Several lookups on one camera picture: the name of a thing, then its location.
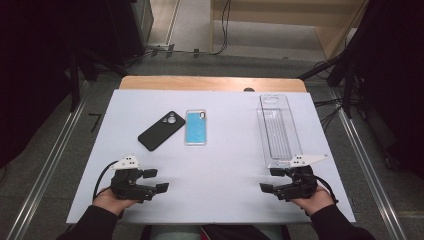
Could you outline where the aluminium floor rail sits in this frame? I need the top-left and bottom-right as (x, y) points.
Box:
(6, 81), (90, 240)
(333, 99), (408, 240)

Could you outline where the blue phone case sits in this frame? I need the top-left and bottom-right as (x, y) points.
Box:
(184, 109), (208, 147)

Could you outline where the black metal stand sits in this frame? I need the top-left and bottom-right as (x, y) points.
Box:
(66, 49), (129, 113)
(297, 0), (371, 118)

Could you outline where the white board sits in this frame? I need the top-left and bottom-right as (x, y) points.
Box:
(65, 89), (356, 224)

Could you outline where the dark cabinet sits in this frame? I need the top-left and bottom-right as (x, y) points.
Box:
(106, 0), (155, 65)

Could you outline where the bundle of black cables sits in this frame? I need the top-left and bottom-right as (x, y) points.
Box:
(313, 97), (345, 132)

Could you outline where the black phone case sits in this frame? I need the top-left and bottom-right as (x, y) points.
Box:
(137, 110), (187, 152)

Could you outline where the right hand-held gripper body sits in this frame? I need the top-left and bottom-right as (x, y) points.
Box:
(269, 153), (329, 202)

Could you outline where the person's left hand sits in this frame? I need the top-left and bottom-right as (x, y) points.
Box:
(92, 186), (138, 217)

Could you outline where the clear plastic rack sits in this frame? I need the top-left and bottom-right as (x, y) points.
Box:
(255, 93), (304, 169)

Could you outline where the person's right hand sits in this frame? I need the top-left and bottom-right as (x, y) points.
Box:
(289, 184), (335, 217)

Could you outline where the wooden shelf unit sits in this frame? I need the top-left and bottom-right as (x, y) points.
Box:
(209, 0), (368, 60)

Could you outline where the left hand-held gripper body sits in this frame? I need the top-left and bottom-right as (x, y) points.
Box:
(109, 155), (158, 204)

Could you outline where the black floor cable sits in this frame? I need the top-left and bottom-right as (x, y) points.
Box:
(191, 0), (233, 57)

